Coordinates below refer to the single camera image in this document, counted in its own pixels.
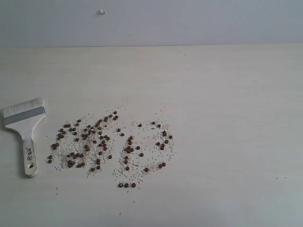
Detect white wooden brush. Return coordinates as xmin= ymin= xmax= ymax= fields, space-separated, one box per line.
xmin=1 ymin=98 xmax=46 ymax=177

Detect brown and white grains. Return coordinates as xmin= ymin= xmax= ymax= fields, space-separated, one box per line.
xmin=43 ymin=103 xmax=178 ymax=191

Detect white blob on wall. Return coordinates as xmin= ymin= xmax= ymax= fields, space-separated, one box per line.
xmin=97 ymin=9 xmax=106 ymax=15

